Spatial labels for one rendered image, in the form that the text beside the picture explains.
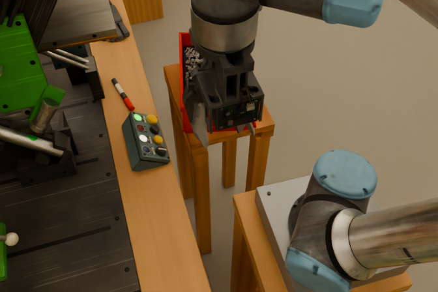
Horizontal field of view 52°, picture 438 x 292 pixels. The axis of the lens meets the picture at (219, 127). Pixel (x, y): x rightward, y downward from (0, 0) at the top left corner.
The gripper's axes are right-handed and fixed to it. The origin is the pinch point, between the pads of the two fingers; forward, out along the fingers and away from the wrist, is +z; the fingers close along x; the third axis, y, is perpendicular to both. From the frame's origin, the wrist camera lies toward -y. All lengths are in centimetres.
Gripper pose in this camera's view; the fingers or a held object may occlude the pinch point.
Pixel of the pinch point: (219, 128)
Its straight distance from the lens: 69.0
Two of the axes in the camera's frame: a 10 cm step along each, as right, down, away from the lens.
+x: 9.5, -2.4, 1.9
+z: 0.0, 6.2, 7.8
